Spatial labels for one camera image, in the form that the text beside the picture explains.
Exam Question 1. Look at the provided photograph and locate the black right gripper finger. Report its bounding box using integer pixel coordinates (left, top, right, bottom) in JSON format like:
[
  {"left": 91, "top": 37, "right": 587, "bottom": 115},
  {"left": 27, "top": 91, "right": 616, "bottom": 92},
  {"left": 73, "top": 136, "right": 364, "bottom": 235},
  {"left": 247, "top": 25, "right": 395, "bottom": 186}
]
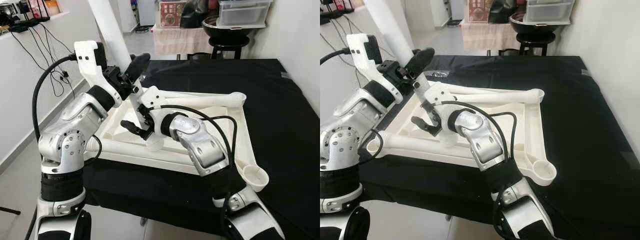
[
  {"left": 411, "top": 116, "right": 442, "bottom": 137},
  {"left": 120, "top": 119, "right": 152, "bottom": 140}
]

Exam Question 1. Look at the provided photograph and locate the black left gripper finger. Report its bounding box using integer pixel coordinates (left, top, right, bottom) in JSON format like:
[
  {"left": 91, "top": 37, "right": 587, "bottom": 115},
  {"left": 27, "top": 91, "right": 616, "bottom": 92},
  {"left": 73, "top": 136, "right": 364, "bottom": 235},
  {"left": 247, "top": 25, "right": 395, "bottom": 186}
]
[
  {"left": 404, "top": 47, "right": 436, "bottom": 79},
  {"left": 124, "top": 52, "right": 152, "bottom": 84}
]

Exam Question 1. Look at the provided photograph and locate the beige cloth-covered table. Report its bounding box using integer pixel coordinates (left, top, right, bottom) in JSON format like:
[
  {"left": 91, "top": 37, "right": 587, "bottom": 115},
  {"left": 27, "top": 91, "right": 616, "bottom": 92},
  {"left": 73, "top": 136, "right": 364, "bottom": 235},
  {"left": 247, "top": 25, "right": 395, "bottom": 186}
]
[
  {"left": 151, "top": 24, "right": 213, "bottom": 56},
  {"left": 460, "top": 20, "right": 521, "bottom": 51}
]

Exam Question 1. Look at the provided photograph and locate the white floor appliance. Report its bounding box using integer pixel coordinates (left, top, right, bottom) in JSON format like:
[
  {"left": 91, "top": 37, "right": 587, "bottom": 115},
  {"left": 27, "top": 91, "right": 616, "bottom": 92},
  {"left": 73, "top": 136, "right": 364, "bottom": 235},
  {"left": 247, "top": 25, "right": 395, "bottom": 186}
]
[
  {"left": 137, "top": 0, "right": 157, "bottom": 26},
  {"left": 450, "top": 0, "right": 466, "bottom": 21}
]

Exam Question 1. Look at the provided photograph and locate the red printed carton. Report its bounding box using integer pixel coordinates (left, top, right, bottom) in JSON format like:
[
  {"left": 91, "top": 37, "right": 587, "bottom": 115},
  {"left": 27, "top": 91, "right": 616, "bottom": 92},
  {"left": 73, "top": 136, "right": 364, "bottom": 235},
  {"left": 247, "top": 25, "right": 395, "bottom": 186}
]
[
  {"left": 467, "top": 0, "right": 496, "bottom": 23},
  {"left": 159, "top": 0, "right": 188, "bottom": 28}
]

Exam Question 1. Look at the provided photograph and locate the black bag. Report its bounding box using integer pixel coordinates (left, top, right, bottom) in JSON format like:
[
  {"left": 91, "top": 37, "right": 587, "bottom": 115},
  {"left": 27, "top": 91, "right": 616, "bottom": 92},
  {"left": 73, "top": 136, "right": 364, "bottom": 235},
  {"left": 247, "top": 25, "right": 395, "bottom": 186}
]
[
  {"left": 487, "top": 0, "right": 518, "bottom": 25},
  {"left": 180, "top": 0, "right": 211, "bottom": 29}
]

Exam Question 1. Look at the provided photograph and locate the black power strip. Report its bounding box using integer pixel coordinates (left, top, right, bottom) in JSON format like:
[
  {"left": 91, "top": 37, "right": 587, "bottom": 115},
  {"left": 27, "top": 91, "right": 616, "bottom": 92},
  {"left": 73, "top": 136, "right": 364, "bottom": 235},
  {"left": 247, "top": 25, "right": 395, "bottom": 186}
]
[
  {"left": 320, "top": 10, "right": 346, "bottom": 26},
  {"left": 7, "top": 19, "right": 42, "bottom": 34}
]

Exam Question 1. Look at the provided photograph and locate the black round stool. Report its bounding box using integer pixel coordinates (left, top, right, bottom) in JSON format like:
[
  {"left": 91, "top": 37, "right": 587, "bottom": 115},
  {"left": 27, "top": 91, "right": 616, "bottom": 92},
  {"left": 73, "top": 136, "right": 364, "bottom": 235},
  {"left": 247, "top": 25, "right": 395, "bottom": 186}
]
[
  {"left": 209, "top": 35, "right": 251, "bottom": 61},
  {"left": 516, "top": 32, "right": 557, "bottom": 56}
]

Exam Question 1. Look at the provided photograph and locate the clear plastic storage box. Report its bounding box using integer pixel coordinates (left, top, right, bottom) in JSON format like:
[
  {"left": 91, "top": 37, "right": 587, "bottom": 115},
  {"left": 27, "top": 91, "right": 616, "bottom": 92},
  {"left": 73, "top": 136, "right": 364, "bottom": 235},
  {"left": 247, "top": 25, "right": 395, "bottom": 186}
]
[
  {"left": 522, "top": 0, "right": 576, "bottom": 25},
  {"left": 216, "top": 0, "right": 273, "bottom": 28}
]

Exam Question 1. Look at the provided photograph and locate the black tablecloth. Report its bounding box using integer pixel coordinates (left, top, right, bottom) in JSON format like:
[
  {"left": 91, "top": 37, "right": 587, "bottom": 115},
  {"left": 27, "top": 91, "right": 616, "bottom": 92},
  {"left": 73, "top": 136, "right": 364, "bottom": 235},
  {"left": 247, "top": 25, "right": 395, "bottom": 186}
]
[
  {"left": 82, "top": 58, "right": 321, "bottom": 240},
  {"left": 357, "top": 55, "right": 640, "bottom": 240}
]

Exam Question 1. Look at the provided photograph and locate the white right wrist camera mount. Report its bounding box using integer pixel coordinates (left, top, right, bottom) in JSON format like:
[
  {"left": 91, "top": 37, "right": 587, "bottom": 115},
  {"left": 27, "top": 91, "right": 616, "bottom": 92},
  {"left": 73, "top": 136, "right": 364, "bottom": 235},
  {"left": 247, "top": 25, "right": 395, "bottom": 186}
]
[
  {"left": 420, "top": 80, "right": 457, "bottom": 113},
  {"left": 135, "top": 86, "right": 176, "bottom": 118}
]

